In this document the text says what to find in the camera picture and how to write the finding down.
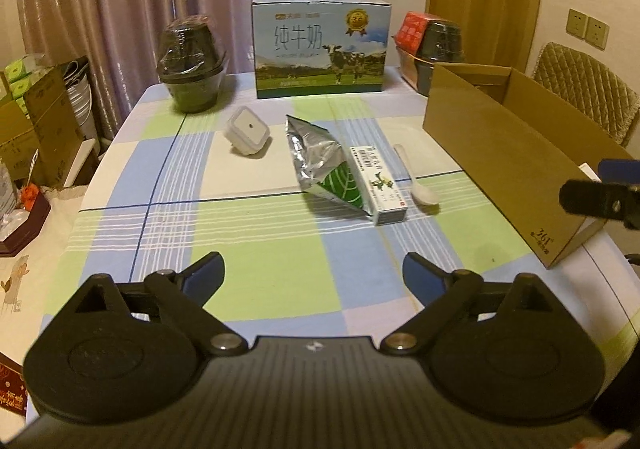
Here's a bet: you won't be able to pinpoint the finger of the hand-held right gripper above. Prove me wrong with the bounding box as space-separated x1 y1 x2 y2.
558 178 640 231
597 158 640 186

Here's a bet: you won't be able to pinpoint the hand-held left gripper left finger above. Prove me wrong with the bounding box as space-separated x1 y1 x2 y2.
62 251 246 356

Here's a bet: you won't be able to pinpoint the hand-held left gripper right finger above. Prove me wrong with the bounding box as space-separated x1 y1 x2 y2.
381 251 566 356

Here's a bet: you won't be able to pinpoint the large cardboard box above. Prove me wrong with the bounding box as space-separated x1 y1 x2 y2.
422 63 637 271

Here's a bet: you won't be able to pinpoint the plaid cloth covered desktop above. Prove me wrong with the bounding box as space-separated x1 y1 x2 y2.
37 66 640 370

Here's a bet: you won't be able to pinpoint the quilted beige chair cushion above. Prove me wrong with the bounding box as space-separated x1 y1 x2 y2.
530 41 640 150

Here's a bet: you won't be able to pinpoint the white ceramic spoon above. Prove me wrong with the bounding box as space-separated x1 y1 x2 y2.
393 143 442 208

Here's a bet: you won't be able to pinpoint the white medicine box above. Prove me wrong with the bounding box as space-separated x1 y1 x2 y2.
348 145 408 228

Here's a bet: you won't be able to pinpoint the white square lidded container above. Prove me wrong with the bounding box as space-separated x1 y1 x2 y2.
224 105 272 160

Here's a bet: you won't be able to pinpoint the silver foil bag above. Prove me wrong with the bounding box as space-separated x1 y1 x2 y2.
284 114 375 220

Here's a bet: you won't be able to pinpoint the cartoon printed white cloth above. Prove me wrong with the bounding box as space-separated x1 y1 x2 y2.
0 186 88 380

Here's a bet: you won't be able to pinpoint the dark wooden tray box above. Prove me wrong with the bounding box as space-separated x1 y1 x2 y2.
0 184 52 258

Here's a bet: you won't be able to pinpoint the brown storage carton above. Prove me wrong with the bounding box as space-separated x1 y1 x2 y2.
0 56 99 190

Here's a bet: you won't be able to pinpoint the wrapped black and green bowls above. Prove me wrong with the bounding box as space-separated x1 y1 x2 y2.
157 16 229 114

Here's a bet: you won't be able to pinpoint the stack of white bowls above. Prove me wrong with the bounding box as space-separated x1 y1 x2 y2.
64 60 99 142

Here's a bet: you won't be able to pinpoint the red printed box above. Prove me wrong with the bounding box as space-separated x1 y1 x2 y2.
0 350 27 419

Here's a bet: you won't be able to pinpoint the wrapped black bowl stack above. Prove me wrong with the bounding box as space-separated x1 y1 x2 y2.
395 20 469 97

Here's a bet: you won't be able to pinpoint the red wrapped package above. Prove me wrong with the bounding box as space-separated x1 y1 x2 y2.
391 11 443 54

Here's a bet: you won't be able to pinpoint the blue milk gift box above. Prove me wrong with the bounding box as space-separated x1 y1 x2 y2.
251 0 393 100

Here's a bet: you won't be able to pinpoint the green small boxes stack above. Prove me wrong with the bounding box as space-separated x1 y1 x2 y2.
0 55 43 112

